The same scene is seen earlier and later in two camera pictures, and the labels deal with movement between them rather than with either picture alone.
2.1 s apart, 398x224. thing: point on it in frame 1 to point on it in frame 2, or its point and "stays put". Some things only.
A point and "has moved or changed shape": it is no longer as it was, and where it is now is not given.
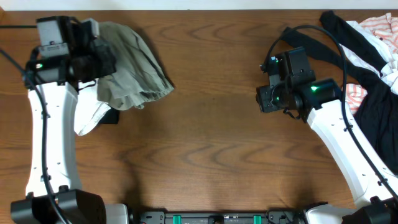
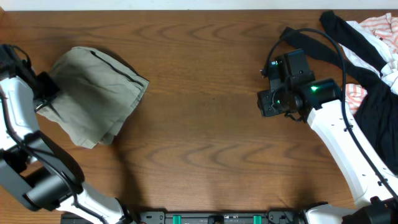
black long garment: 380,122 stays put
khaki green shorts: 139,75 has moved or changed shape
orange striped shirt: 386,28 stays put
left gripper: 104,58 to 50,89
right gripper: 263,97 stays put
